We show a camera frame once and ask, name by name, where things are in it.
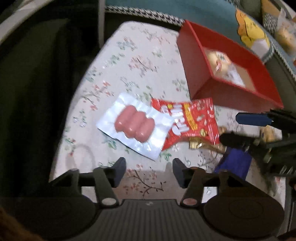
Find white noodle snack packet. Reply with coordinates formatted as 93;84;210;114
223;64;246;87

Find clear plastic fruit bag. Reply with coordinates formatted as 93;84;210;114
274;8;295;58

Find blue foil snack packet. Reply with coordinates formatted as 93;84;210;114
214;147;252;180

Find clear bag yellow crackers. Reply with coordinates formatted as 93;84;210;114
206;50;232;75

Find white sausage packet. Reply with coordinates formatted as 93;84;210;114
96;92;175;161

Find red printed snack packet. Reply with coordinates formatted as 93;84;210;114
151;97;220;150

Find gold foil snack packet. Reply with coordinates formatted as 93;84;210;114
189;126;227;154

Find red cardboard tray box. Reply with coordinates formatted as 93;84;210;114
177;21;283;113

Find floral tablecloth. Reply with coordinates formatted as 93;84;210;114
49;21;287;209

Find black chair back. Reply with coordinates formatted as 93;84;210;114
1;1;99;240

